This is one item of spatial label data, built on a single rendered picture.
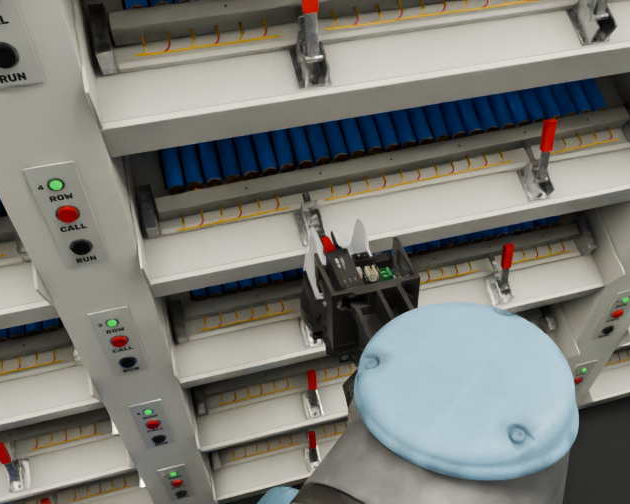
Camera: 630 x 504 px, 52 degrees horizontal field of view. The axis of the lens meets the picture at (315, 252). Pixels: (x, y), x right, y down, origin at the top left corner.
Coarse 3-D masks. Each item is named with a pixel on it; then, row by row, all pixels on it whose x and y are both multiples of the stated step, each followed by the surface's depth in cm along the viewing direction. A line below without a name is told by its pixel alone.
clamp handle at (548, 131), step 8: (544, 120) 68; (552, 120) 68; (544, 128) 69; (552, 128) 68; (544, 136) 69; (552, 136) 69; (544, 144) 69; (552, 144) 70; (544, 152) 70; (544, 160) 71; (544, 168) 71; (536, 176) 72; (544, 176) 72
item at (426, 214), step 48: (624, 96) 79; (576, 144) 77; (144, 192) 66; (336, 192) 71; (432, 192) 73; (480, 192) 73; (576, 192) 74; (624, 192) 76; (144, 240) 67; (192, 240) 68; (240, 240) 68; (288, 240) 69; (384, 240) 71; (432, 240) 75; (192, 288) 70
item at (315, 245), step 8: (312, 232) 56; (312, 240) 57; (320, 240) 62; (312, 248) 58; (320, 248) 61; (312, 256) 58; (320, 256) 56; (304, 264) 59; (312, 264) 59; (312, 272) 58; (312, 280) 58; (312, 288) 57; (320, 296) 56
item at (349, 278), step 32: (352, 256) 52; (384, 256) 51; (320, 288) 53; (352, 288) 48; (384, 288) 48; (416, 288) 49; (352, 320) 49; (384, 320) 47; (352, 352) 52; (352, 384) 46
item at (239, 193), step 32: (512, 128) 74; (576, 128) 75; (608, 128) 77; (352, 160) 70; (384, 160) 71; (416, 160) 71; (448, 160) 73; (192, 192) 67; (224, 192) 68; (256, 192) 68; (288, 192) 70
